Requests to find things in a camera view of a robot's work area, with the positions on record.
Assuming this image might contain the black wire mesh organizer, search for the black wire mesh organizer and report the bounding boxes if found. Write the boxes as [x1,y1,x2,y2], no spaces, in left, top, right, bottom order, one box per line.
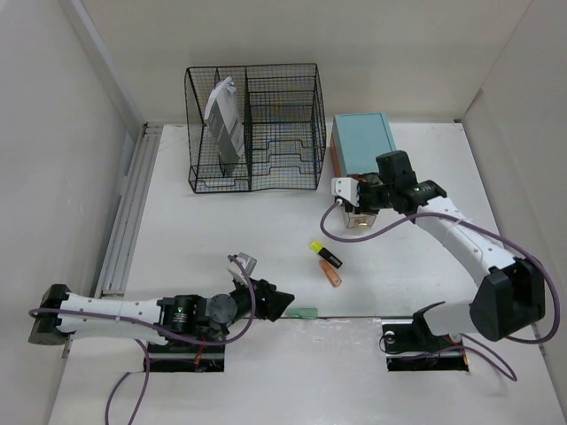
[184,63,326,194]

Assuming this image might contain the blue and orange drawer box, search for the blue and orange drawer box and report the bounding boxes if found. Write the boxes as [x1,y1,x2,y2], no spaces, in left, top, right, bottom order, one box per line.
[330,112,397,197]

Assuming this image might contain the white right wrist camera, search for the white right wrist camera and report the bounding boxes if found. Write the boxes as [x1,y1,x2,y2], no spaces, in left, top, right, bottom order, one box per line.
[330,177,360,207]

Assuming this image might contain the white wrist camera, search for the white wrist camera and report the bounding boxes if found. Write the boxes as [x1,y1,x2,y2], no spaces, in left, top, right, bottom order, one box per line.
[227,252,257,286]
[330,177,360,207]

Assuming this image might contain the aluminium rail frame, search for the aluminium rail frame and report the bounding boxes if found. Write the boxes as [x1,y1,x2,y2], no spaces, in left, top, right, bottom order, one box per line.
[89,122,163,298]

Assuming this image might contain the yellow highlighter marker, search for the yellow highlighter marker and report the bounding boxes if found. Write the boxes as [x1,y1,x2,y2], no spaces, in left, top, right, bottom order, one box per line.
[309,241,343,269]

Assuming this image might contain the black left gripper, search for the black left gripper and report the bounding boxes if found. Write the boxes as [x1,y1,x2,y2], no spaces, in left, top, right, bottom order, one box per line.
[230,274,291,322]

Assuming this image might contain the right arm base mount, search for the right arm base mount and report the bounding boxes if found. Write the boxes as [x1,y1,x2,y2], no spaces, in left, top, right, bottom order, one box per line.
[380,320,469,372]

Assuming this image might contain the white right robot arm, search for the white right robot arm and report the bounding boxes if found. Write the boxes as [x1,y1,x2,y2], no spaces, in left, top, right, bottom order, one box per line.
[358,151,546,349]

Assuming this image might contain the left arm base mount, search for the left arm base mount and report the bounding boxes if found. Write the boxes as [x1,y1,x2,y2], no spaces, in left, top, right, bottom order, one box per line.
[146,341,225,373]

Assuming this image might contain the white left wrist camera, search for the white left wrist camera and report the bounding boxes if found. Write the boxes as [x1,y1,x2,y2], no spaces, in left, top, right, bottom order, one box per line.
[227,252,257,286]

